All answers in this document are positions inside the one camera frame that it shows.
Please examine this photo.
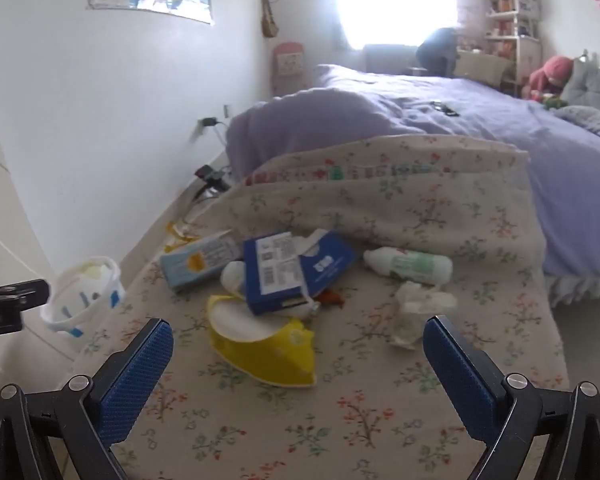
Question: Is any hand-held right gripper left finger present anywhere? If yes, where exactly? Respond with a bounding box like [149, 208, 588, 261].
[0, 317, 174, 480]

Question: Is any yellow paper packaging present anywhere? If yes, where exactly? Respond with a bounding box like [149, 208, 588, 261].
[207, 293, 317, 389]

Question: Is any yellow wrapper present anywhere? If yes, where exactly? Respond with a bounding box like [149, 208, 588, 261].
[164, 221, 202, 255]

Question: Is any white bottle green label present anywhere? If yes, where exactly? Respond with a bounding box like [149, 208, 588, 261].
[363, 247, 454, 287]

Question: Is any white round lid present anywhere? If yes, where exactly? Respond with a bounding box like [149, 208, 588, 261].
[220, 260, 247, 295]

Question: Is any purple pillow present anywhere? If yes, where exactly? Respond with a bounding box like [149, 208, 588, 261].
[225, 62, 600, 307]

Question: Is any white shelf unit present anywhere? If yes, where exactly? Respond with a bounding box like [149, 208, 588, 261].
[484, 0, 543, 92]

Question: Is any floral cushion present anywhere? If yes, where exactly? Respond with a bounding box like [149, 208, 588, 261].
[75, 135, 572, 480]

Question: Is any pink plush toy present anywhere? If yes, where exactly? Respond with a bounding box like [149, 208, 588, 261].
[526, 55, 575, 100]

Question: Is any orange wrapper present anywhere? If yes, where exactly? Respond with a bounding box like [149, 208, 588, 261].
[314, 289, 347, 309]

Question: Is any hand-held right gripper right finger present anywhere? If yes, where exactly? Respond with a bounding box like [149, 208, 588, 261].
[424, 315, 600, 480]

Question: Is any light blue carton box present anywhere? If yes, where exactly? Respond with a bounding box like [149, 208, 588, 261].
[159, 230, 244, 294]

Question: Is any brown hanging bag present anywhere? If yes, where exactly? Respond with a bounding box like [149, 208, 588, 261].
[259, 0, 281, 39]

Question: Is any white plastic bin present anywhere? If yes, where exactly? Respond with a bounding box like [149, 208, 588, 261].
[40, 256, 126, 352]

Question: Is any bright window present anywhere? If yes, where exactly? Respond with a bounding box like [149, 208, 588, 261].
[336, 0, 462, 52]

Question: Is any pink wall organizer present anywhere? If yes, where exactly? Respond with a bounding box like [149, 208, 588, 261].
[272, 42, 306, 97]

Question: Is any dark blue carton box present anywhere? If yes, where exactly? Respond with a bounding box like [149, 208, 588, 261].
[242, 231, 359, 317]

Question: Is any crumpled white tissue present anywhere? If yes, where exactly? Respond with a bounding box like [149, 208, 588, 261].
[389, 281, 459, 351]

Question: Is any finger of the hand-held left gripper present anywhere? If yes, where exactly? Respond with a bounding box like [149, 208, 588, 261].
[0, 268, 51, 308]
[0, 296, 27, 337]

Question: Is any grey pillow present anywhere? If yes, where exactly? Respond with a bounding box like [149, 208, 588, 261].
[560, 64, 600, 111]

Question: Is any grey knit blanket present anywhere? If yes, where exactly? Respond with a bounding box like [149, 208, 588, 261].
[554, 105, 600, 147]

